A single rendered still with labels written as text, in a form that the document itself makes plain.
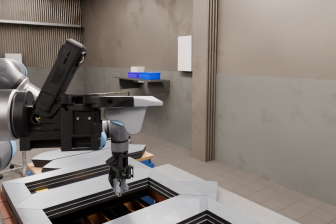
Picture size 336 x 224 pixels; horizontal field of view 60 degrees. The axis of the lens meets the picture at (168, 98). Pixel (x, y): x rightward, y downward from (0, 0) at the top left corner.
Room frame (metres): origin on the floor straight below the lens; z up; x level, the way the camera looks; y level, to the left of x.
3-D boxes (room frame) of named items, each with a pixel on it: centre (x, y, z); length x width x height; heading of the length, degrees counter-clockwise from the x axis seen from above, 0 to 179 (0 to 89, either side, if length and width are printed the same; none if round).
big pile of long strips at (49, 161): (2.04, 0.54, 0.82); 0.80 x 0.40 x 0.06; 128
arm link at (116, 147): (1.21, 0.20, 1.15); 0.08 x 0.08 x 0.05
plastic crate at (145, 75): (5.01, 0.32, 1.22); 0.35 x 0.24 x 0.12; 36
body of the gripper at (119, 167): (1.20, 0.20, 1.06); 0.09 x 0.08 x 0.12; 38
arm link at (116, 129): (1.21, 0.21, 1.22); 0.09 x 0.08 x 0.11; 105
